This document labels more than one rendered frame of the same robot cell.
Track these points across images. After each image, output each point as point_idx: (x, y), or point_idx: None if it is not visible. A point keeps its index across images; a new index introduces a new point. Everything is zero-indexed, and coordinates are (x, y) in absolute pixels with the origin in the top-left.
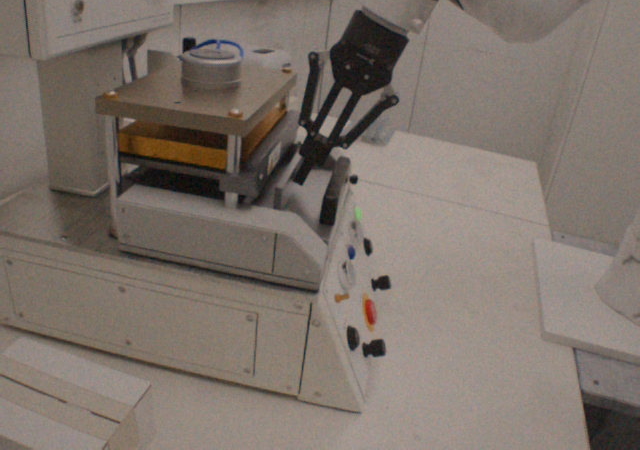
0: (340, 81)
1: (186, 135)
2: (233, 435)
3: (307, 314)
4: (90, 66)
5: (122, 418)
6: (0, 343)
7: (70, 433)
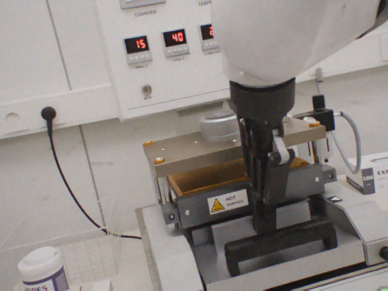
0: (245, 137)
1: (187, 174)
2: None
3: None
4: (185, 123)
5: None
6: (142, 286)
7: None
